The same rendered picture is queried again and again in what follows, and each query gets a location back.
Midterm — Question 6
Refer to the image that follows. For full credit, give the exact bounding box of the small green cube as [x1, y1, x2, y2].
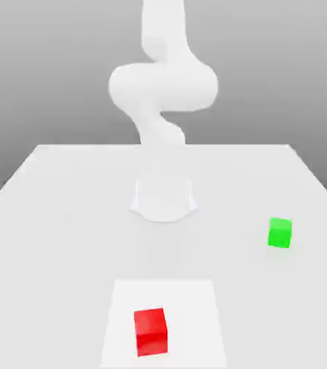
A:
[266, 217, 293, 249]

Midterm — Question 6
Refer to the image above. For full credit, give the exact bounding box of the small red cube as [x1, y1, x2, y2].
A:
[133, 307, 169, 357]

